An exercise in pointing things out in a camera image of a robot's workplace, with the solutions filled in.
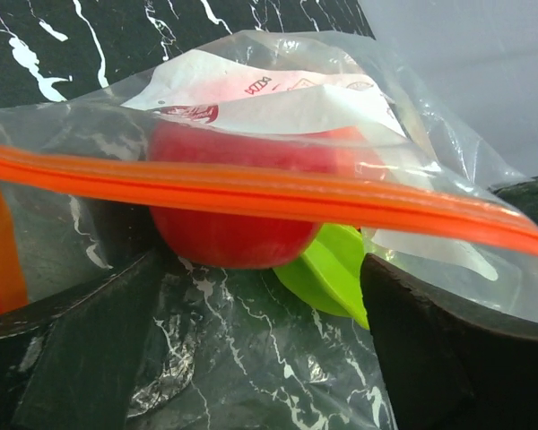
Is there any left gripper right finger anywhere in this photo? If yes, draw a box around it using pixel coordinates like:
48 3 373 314
360 254 538 429

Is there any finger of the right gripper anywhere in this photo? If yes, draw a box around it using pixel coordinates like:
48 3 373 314
491 176 538 224

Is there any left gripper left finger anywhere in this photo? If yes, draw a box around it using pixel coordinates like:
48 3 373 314
0 251 164 429

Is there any red fake apple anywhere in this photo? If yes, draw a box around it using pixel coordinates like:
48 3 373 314
147 120 386 270

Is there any clear zip top bag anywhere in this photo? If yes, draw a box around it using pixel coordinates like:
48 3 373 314
0 30 538 429

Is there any green fake leaf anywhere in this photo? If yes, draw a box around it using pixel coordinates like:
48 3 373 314
273 224 369 329

